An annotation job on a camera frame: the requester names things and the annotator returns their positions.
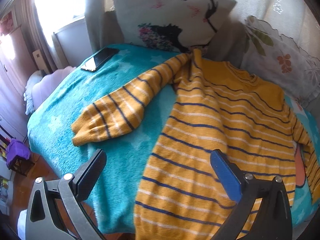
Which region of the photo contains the white floral leaf pillow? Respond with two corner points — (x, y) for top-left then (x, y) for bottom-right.
(240, 16), (319, 108)

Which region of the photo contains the yellow striped knit sweater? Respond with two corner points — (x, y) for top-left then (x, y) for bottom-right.
(72, 50), (319, 239)

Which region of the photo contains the framed pink picture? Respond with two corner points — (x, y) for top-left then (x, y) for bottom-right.
(1, 8), (18, 36)

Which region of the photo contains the turquoise fleece cartoon blanket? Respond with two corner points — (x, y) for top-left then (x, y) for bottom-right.
(28, 45), (319, 239)

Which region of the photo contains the white girl print pillow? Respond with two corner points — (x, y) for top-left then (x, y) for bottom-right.
(113, 0), (236, 53)

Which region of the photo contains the beige embroidered curtain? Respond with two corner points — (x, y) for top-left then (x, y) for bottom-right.
(85, 0), (319, 57)

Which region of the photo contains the pink shell chair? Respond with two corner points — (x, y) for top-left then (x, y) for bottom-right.
(23, 66), (75, 115)

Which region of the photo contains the black smartphone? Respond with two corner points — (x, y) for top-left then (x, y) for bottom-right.
(81, 48), (119, 72)

